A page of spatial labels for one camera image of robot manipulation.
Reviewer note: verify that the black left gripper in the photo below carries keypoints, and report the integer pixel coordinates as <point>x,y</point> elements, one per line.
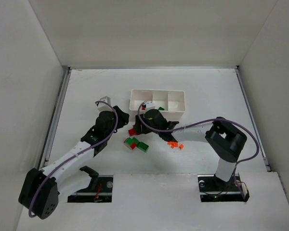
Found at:
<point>121,116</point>

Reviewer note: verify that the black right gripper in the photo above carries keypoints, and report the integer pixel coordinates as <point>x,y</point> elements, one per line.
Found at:
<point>139,124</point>

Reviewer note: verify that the red arched duplo brick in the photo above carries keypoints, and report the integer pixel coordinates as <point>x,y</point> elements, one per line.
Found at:
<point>139,129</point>

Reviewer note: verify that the red printed duplo brick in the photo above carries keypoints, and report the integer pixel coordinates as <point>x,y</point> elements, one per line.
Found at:
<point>133,145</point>

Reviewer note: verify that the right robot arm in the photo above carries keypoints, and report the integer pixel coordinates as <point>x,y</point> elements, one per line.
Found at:
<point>225,139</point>

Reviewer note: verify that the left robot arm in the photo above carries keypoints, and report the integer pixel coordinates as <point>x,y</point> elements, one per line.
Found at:
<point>40,192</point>

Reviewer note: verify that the white divided plastic container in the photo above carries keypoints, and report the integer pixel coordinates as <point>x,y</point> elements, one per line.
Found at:
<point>172,101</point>

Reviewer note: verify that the green duplo brick upside down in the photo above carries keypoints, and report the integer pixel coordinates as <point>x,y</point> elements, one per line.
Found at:
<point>143,146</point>

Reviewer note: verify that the orange lego pile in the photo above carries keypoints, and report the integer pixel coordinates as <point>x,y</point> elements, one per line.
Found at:
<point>175,145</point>

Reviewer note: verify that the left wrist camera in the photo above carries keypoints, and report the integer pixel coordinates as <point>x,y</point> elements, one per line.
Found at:
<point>104,103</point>

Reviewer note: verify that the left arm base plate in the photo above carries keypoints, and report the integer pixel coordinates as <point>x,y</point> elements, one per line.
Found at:
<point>99,192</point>

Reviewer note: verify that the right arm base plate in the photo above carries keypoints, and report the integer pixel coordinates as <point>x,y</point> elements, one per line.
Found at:
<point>213,189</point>

